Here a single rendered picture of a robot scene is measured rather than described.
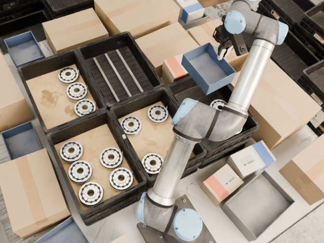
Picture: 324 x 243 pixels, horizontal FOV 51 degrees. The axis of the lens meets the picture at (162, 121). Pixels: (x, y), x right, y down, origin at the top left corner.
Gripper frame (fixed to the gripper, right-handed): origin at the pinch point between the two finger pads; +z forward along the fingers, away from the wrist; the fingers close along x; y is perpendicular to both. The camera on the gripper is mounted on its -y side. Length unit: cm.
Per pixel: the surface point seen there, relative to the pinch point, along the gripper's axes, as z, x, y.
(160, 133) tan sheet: 31.9, 31.2, -8.0
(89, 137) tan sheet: 35, 62, 6
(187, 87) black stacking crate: 27.1, 5.8, 7.8
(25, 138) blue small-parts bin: 50, 87, 27
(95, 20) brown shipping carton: 28, 28, 71
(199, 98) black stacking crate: 29.4, 2.5, 0.1
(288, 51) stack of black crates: 64, -111, 25
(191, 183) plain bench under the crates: 44, 26, -34
